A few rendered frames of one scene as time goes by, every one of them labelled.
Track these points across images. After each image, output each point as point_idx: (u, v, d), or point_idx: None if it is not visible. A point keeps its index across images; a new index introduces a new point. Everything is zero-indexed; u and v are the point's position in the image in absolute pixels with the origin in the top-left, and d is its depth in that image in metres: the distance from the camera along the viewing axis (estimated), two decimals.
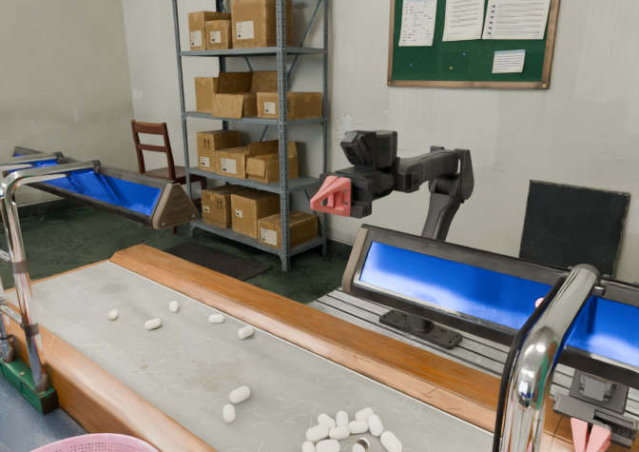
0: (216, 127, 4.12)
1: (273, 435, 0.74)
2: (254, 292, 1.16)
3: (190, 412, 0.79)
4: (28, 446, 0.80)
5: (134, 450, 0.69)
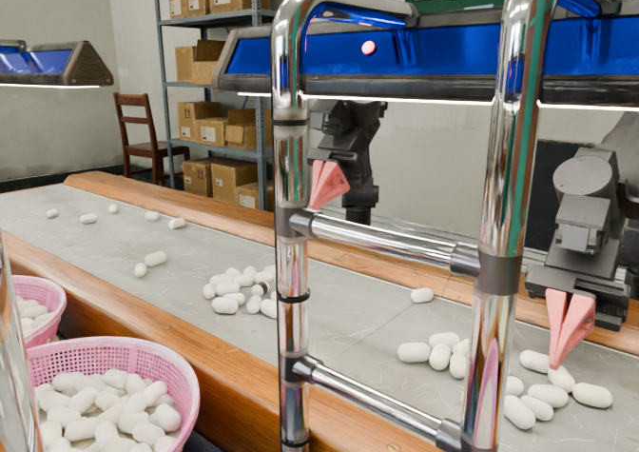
0: (199, 100, 4.14)
1: (180, 284, 0.76)
2: (194, 198, 1.18)
3: (105, 271, 0.81)
4: None
5: (37, 288, 0.71)
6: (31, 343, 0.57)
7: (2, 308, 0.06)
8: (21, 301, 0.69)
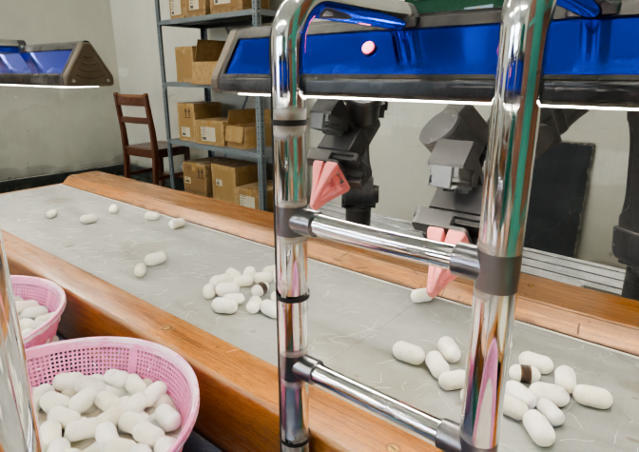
0: (199, 100, 4.14)
1: (180, 284, 0.76)
2: (194, 198, 1.18)
3: (105, 271, 0.81)
4: None
5: (37, 288, 0.71)
6: (31, 343, 0.57)
7: (0, 308, 0.06)
8: (21, 301, 0.69)
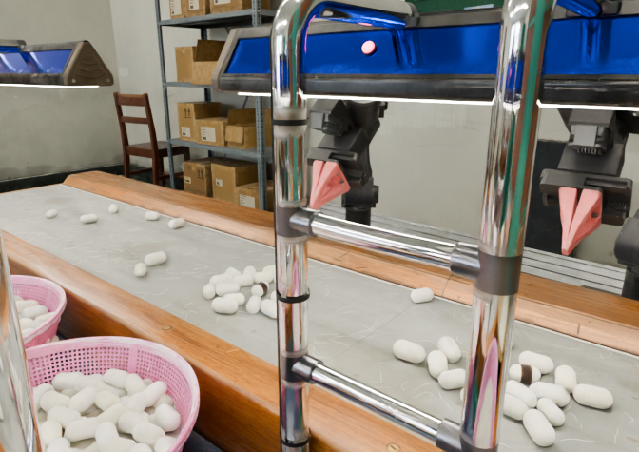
0: (199, 100, 4.14)
1: (180, 284, 0.76)
2: (194, 198, 1.18)
3: (105, 271, 0.81)
4: None
5: (37, 288, 0.71)
6: (31, 343, 0.57)
7: (0, 307, 0.06)
8: (21, 301, 0.69)
